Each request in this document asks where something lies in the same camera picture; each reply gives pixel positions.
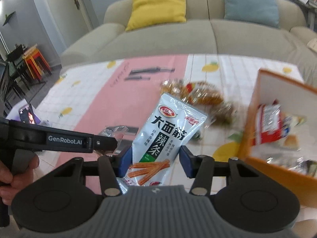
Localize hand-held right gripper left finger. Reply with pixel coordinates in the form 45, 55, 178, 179
47, 146, 132, 197

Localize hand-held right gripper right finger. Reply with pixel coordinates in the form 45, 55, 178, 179
180, 145, 266, 197

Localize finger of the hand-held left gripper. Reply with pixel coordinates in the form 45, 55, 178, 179
92, 135, 118, 154

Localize clear small snack packet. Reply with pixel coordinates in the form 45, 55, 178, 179
98, 126, 129, 139

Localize white spicy strip packet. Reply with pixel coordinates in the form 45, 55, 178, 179
119, 93, 208, 186

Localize clear green snack packet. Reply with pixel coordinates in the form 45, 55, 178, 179
210, 101, 239, 128

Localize brown snack packet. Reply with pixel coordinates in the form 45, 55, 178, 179
187, 81, 224, 106

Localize snacks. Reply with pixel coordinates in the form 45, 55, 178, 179
160, 79, 190, 101

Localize red snack packet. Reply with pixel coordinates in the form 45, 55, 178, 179
253, 101, 288, 146

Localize orange cardboard box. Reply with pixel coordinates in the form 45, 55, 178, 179
244, 69, 317, 207

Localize yellow white snack packet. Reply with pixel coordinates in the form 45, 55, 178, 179
281, 114, 307, 150

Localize person's left hand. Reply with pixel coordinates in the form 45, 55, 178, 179
0, 154, 40, 205

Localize purple box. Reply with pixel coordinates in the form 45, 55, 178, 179
32, 113, 44, 126

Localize red stool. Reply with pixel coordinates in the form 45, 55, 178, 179
30, 47, 52, 77

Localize yellow stool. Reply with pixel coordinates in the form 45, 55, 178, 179
22, 50, 44, 81

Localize black dining chair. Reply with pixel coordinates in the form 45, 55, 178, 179
0, 44, 30, 109

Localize beige sofa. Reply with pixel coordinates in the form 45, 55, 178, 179
59, 0, 317, 66

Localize yellow pillow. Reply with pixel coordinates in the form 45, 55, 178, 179
125, 0, 187, 31

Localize blue pillow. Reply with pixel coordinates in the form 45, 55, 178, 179
223, 0, 280, 28

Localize white desk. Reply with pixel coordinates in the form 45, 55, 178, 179
306, 4, 317, 31

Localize green wall ornament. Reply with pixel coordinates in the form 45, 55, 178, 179
2, 11, 16, 26

